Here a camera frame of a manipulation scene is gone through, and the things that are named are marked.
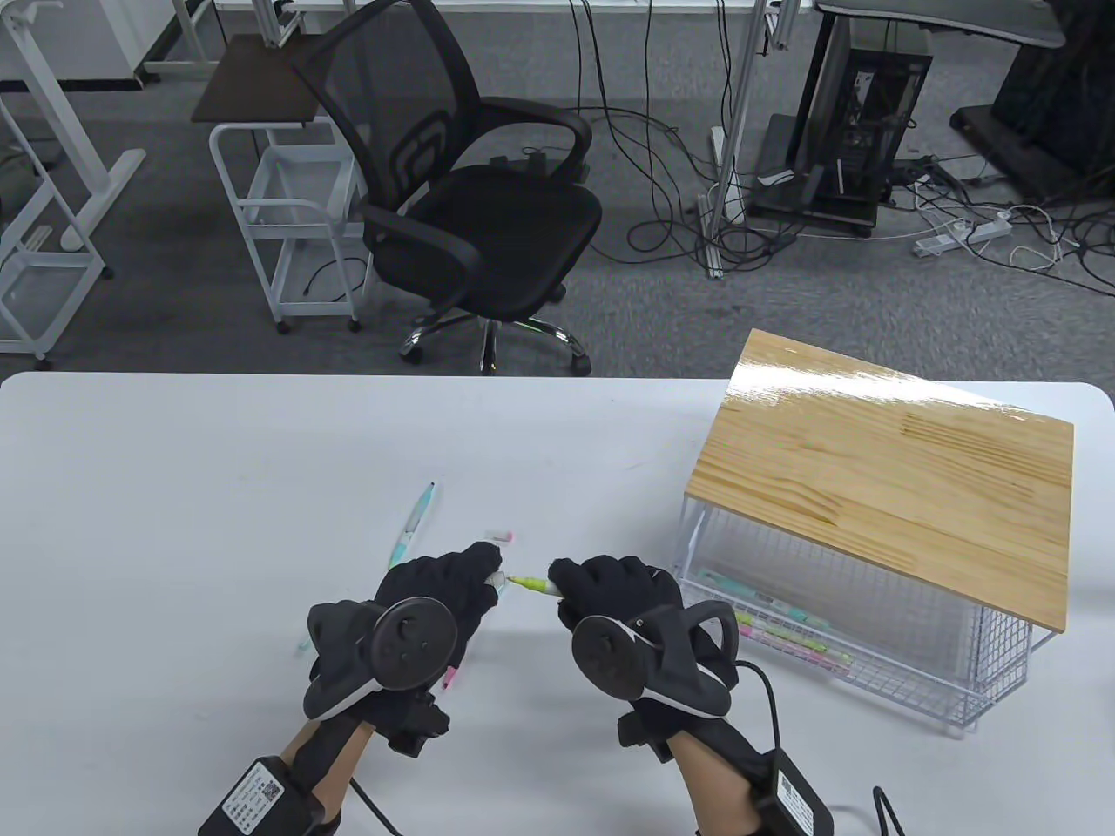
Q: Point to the person's left hand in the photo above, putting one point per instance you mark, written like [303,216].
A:
[444,579]

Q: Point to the person's right hand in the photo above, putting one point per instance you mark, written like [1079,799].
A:
[618,583]

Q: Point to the green double-ended highlighter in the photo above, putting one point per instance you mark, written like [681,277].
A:
[784,634]
[533,585]

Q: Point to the person's right forearm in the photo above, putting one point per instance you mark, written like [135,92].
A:
[719,784]

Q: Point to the person's left forearm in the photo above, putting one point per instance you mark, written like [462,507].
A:
[335,766]

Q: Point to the black wrist-worn box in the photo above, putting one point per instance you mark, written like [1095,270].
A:
[797,797]
[257,797]

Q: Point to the black mesh office chair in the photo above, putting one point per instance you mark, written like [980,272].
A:
[488,218]

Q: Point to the white power strip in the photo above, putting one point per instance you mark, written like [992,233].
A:
[958,235]

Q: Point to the white standing desk leg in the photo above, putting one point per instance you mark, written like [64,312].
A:
[103,187]

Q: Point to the white cart with brown top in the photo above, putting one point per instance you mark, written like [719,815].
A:
[261,83]

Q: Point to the black computer tower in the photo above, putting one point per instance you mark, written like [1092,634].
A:
[862,113]

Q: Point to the black stand base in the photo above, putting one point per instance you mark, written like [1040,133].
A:
[1045,104]

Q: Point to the white cabinet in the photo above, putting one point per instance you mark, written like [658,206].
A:
[104,35]

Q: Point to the grey desk top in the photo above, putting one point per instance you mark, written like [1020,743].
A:
[958,22]

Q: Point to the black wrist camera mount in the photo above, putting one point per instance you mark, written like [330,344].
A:
[418,727]
[645,736]

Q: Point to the aluminium frame leg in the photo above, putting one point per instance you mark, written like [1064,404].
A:
[738,113]

